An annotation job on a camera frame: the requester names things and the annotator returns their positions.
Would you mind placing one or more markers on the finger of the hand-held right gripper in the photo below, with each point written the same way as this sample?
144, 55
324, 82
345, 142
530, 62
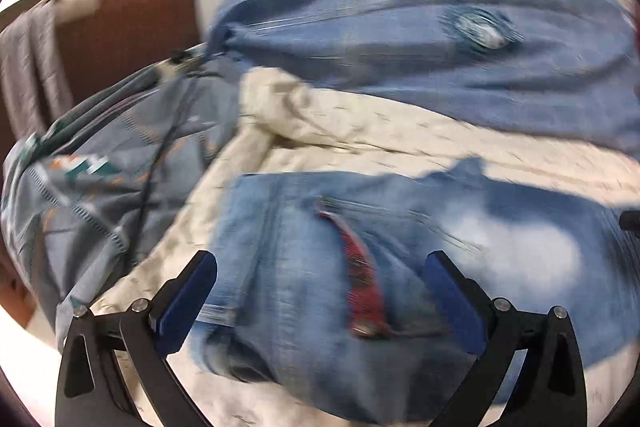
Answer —
631, 222

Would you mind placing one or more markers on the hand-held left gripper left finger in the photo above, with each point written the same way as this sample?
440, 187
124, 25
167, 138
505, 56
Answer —
192, 287

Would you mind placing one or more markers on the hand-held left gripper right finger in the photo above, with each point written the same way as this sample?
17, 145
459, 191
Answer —
447, 292

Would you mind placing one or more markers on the blue denim pants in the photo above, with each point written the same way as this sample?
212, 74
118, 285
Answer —
300, 267

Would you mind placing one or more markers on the grey printed bedding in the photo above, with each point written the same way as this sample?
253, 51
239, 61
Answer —
90, 207

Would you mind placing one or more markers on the cream leaf-print bed sheet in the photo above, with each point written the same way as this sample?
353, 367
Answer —
320, 112

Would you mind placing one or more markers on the blue plaid blanket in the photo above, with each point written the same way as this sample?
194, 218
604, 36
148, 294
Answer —
380, 47

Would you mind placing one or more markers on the brown headboard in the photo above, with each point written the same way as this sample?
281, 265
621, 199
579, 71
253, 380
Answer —
130, 32

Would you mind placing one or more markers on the grey hanging towel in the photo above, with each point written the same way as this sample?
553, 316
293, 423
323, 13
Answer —
30, 67

